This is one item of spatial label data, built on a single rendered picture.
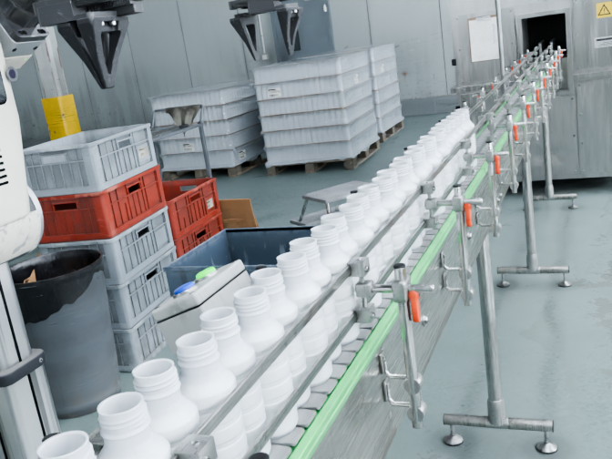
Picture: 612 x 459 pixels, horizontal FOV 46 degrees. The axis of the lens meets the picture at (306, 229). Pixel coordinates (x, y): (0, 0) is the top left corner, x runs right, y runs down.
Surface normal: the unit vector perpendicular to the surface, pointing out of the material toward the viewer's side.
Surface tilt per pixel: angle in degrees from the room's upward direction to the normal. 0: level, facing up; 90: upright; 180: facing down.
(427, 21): 90
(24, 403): 90
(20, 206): 90
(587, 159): 90
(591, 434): 0
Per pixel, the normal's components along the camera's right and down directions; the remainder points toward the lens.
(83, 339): 0.65, 0.17
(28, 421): 0.92, -0.04
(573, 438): -0.15, -0.96
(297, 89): -0.33, 0.29
